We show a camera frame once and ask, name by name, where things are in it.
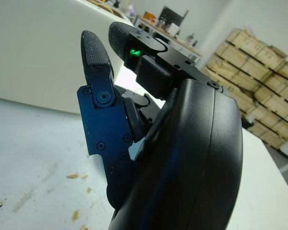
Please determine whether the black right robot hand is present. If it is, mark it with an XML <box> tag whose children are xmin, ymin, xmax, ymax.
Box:
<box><xmin>76</xmin><ymin>21</ymin><xmax>244</xmax><ymax>230</ymax></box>

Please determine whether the brown bread slice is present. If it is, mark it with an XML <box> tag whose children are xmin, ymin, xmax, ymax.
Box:
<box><xmin>86</xmin><ymin>0</ymin><xmax>128</xmax><ymax>20</ymax></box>

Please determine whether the white two-slot toaster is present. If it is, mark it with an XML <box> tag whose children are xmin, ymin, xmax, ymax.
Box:
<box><xmin>0</xmin><ymin>0</ymin><xmax>135</xmax><ymax>115</ymax></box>

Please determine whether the plywood crate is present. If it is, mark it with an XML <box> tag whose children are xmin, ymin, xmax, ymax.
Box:
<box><xmin>201</xmin><ymin>28</ymin><xmax>257</xmax><ymax>113</ymax></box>
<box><xmin>241</xmin><ymin>45</ymin><xmax>288</xmax><ymax>150</ymax></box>

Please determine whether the wooden workbench with equipment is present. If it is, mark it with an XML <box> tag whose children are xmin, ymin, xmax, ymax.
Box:
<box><xmin>136</xmin><ymin>14</ymin><xmax>204</xmax><ymax>63</ymax></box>

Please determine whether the small white box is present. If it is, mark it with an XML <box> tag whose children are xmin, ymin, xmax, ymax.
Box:
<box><xmin>168</xmin><ymin>23</ymin><xmax>180</xmax><ymax>35</ymax></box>

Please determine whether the black computer monitor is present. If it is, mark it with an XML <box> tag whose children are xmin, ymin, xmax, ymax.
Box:
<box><xmin>159</xmin><ymin>6</ymin><xmax>189</xmax><ymax>26</ymax></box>

